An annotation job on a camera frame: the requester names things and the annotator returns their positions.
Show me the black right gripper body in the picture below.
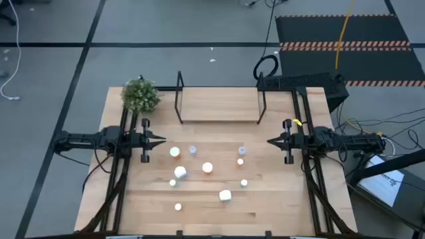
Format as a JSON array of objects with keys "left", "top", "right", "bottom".
[{"left": 283, "top": 118, "right": 305, "bottom": 165}]

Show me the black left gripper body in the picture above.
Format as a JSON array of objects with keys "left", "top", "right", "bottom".
[{"left": 130, "top": 118, "right": 150, "bottom": 164}]

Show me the green potted plant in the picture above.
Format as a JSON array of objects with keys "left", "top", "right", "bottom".
[{"left": 120, "top": 78, "right": 163, "bottom": 114}]

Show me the black perforated computer tower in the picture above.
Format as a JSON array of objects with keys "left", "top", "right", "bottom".
[{"left": 257, "top": 72, "right": 350, "bottom": 104}]

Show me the white-screen monitor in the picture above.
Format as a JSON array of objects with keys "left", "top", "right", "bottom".
[{"left": 357, "top": 154, "right": 425, "bottom": 230}]

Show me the black stand beam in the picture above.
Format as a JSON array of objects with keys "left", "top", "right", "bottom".
[{"left": 348, "top": 148, "right": 425, "bottom": 187}]

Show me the black hazard-striped floor mat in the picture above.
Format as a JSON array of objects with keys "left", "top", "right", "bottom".
[{"left": 274, "top": 13, "right": 425, "bottom": 88}]

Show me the black office chair base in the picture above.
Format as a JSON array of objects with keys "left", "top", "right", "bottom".
[{"left": 0, "top": 0, "right": 17, "bottom": 27}]

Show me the black metal rig frame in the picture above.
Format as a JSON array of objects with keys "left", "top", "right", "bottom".
[{"left": 74, "top": 86, "right": 358, "bottom": 239}]

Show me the wooden shelf black metal frame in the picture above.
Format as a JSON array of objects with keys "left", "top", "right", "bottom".
[{"left": 174, "top": 70, "right": 268, "bottom": 125}]

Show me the black coiled floor cable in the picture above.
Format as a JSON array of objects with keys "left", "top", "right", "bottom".
[{"left": 252, "top": 0, "right": 280, "bottom": 80}]

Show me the yellow hanging cable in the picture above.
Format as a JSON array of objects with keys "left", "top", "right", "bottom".
[{"left": 334, "top": 0, "right": 355, "bottom": 70}]

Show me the white floor cable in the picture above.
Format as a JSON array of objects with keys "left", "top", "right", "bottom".
[{"left": 0, "top": 0, "right": 23, "bottom": 101}]

